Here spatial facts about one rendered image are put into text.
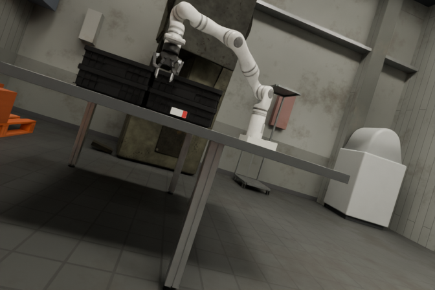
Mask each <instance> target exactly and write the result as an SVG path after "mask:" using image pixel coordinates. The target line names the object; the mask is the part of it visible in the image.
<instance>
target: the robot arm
mask: <svg viewBox="0 0 435 290"><path fill-rule="evenodd" d="M185 19H189V20H190V24H191V26H193V27H194V28H196V29H198V30H200V31H202V32H204V33H207V34H210V35H211V36H214V37H215V38H217V39H218V40H220V41H221V42H222V43H224V44H225V45H226V46H227V47H228V48H230V49H232V50H233V51H234V53H235V54H236V56H237V57H238V59H239V62H240V69H241V71H242V73H243V74H244V76H245V77H246V79H247V81H248V83H249V85H250V87H251V89H252V92H253V93H254V96H255V97H256V98H257V99H258V100H261V102H260V103H259V104H255V105H254V107H253V109H252V114H251V119H250V122H249V126H248V129H247V134H246V135H247V136H251V137H254V138H257V139H262V134H263V129H264V126H265V124H264V123H265V118H266V116H267V111H268V109H269V107H270V105H271V100H272V98H273V93H274V91H273V88H272V87H271V86H266V85H261V84H260V83H259V81H258V77H259V73H260V71H259V68H258V66H257V64H256V62H255V61H254V58H253V57H252V55H251V53H250V52H249V49H248V46H247V44H246V41H245V38H244V37H243V35H242V34H241V33H240V32H238V31H236V30H232V29H229V28H225V27H222V26H220V25H218V24H217V23H215V22H214V21H212V20H211V19H210V18H208V17H206V16H204V15H203V14H201V13H199V12H198V11H197V10H196V9H195V8H194V7H193V6H192V5H191V4H190V3H187V2H180V3H179V4H178V5H176V6H174V7H173V8H172V11H171V13H170V26H169V29H168V33H165V35H164V39H165V40H164V45H163V47H162V51H161V53H156V52H154V53H153V64H152V66H153V67H155V68H156V70H155V74H154V76H155V77H157V75H158V72H159V68H160V66H161V65H162V64H163V65H167V66H169V67H170V68H171V72H172V73H171V75H170V79H169V82H171V81H172V80H173V77H174V75H175V74H179V72H180V70H181V68H182V66H183V64H184V62H183V61H180V60H179V59H178V56H179V51H180V48H181V45H185V42H186V41H185V40H184V39H183V35H184V25H183V21H184V20H185ZM158 56H160V59H161V61H160V62H159V64H158V65H157V64H156V58H158ZM176 63H178V66H179V67H178V69H177V70H176V71H175V65H174V64H176Z"/></svg>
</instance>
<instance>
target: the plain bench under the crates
mask: <svg viewBox="0 0 435 290"><path fill-rule="evenodd" d="M0 73H1V74H5V75H7V76H11V77H13V78H17V79H20V80H23V81H26V82H29V83H32V84H36V85H39V86H42V87H45V88H47V89H52V90H54V91H57V92H60V93H63V94H67V95H70V96H73V97H76V98H80V99H82V100H86V101H88V104H87V107H86V110H85V113H84V117H83V119H82V123H81V125H80V129H79V131H78V134H77V137H76V140H75V143H74V146H73V149H72V152H71V156H70V157H69V161H68V163H70V164H69V165H68V166H69V167H72V168H74V167H75V164H77V162H78V159H79V156H80V153H81V150H82V147H83V145H84V141H85V138H86V135H87V132H88V130H89V126H90V124H91V121H92V118H93V115H94V112H95V109H96V105H97V104H98V105H101V106H104V107H108V108H111V109H114V110H117V111H120V112H123V113H127V114H129V115H133V116H135V117H139V118H143V119H145V120H149V121H151V122H154V123H158V124H161V125H163V126H167V127H169V128H173V129H177V130H179V131H183V132H185V133H186V137H185V139H184V142H183V146H182V148H181V152H180V154H179V158H178V160H177V164H176V166H175V170H174V172H173V176H172V180H171V182H170V185H169V188H168V191H170V192H168V194H171V195H172V194H173V192H175V188H176V185H177V182H178V179H179V176H180V173H181V170H182V167H183V164H184V160H185V158H186V154H187V152H188V149H189V146H190V142H191V139H192V136H193V135H195V136H198V137H201V138H204V139H208V140H209V142H208V146H207V149H206V152H205V156H204V158H203V162H202V164H201V167H200V170H199V173H198V176H197V180H196V182H195V186H194V189H193V192H192V195H191V198H190V201H189V204H188V207H187V209H186V214H185V216H184V219H183V223H182V225H181V229H180V231H179V235H178V237H177V241H176V244H175V247H174V250H173V253H172V257H171V259H170V262H169V265H168V268H167V271H166V274H165V277H164V285H163V290H176V289H178V287H179V284H180V281H181V278H182V275H183V272H184V268H185V266H186V262H187V259H188V256H189V254H190V250H191V248H192V244H193V242H194V238H195V234H196V232H197V228H198V226H199V222H200V220H201V216H202V214H203V211H204V208H205V204H206V201H207V198H208V195H209V192H210V189H211V186H212V183H213V180H214V176H215V174H216V170H217V168H218V164H219V161H220V158H221V155H222V152H223V148H224V146H225V145H226V146H230V147H232V148H236V149H239V150H242V151H246V152H249V153H252V154H255V155H258V156H260V157H265V158H267V159H270V160H273V161H276V162H280V163H283V164H286V165H289V166H292V167H295V168H299V169H301V170H305V171H307V172H311V173H315V174H317V175H321V176H323V177H327V178H330V179H333V180H336V181H340V182H342V183H346V184H348V181H349V179H350V175H347V174H345V173H341V172H338V171H335V170H332V169H329V168H326V167H323V166H319V165H317V164H313V163H311V162H307V161H304V160H302V159H298V158H296V157H292V156H290V155H286V154H283V153H280V152H277V151H274V150H270V149H268V148H264V147H262V146H259V145H256V144H252V143H250V142H246V141H244V140H240V139H237V138H234V137H231V136H228V135H225V134H222V133H218V132H216V131H212V130H210V129H207V128H203V127H201V126H197V125H195V124H191V123H188V122H185V121H182V120H179V119H176V118H173V117H169V116H167V115H163V114H161V113H157V112H154V111H151V110H149V109H145V108H143V107H139V106H136V105H133V104H130V103H127V102H123V101H121V100H117V99H115V98H111V97H109V96H106V95H102V94H100V93H96V92H93V91H90V90H87V89H84V88H81V87H78V86H75V85H72V84H68V83H66V82H63V81H59V80H56V79H53V78H50V77H48V76H44V75H42V74H38V73H36V72H32V71H28V70H26V69H22V68H20V67H16V66H14V65H10V64H8V63H5V62H2V61H0Z"/></svg>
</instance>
